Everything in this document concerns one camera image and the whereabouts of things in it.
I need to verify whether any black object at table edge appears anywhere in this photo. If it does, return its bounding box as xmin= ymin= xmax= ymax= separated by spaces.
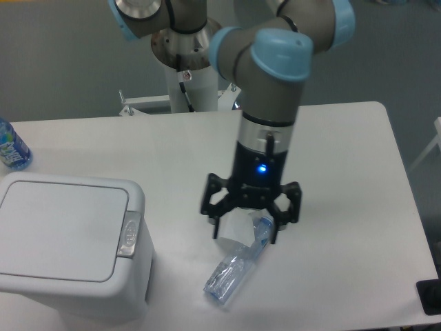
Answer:
xmin=416 ymin=279 xmax=440 ymax=316

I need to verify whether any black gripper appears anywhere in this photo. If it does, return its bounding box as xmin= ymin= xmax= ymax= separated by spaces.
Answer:
xmin=201 ymin=143 xmax=302 ymax=244

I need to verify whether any white trash can lid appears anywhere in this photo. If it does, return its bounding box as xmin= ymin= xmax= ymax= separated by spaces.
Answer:
xmin=1 ymin=181 xmax=128 ymax=282

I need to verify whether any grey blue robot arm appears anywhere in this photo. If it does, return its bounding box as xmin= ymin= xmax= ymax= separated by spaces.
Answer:
xmin=109 ymin=1 xmax=356 ymax=230

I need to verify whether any crushed clear plastic bottle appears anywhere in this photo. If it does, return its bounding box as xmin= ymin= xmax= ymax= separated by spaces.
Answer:
xmin=203 ymin=213 xmax=274 ymax=305

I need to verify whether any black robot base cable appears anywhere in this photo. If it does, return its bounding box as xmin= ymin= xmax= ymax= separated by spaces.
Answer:
xmin=175 ymin=53 xmax=196 ymax=113

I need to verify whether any white furniture frame right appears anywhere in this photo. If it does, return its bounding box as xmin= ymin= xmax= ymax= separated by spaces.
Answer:
xmin=409 ymin=117 xmax=440 ymax=172

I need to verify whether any white plastic trash can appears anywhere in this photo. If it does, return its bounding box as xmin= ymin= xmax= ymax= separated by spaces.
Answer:
xmin=1 ymin=172 xmax=154 ymax=320

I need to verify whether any silver lid push button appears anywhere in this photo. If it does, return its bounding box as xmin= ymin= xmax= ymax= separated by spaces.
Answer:
xmin=116 ymin=212 xmax=141 ymax=259

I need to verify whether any crumpled white tissue wrapper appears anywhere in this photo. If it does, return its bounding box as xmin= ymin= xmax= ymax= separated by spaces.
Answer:
xmin=215 ymin=208 xmax=255 ymax=251

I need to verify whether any blue labelled water bottle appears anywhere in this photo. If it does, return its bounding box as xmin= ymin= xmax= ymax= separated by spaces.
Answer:
xmin=1 ymin=118 xmax=32 ymax=171

